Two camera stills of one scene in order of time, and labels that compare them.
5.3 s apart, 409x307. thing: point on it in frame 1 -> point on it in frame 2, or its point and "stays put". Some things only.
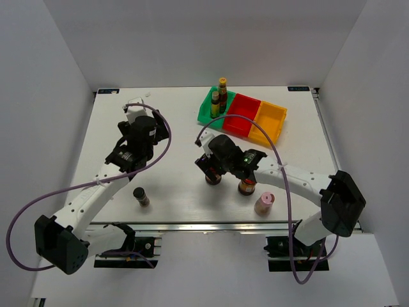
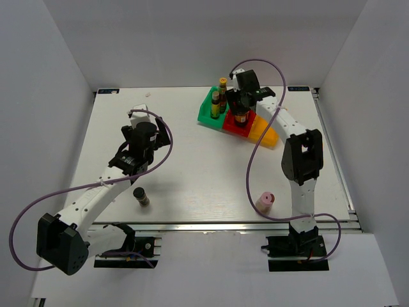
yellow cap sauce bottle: (222, 95) stays put
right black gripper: (206, 164) -> (232, 98)
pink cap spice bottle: (263, 206) stays put
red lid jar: (246, 187) -> (241, 119)
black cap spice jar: (139, 193) stays put
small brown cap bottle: (215, 105) stays put
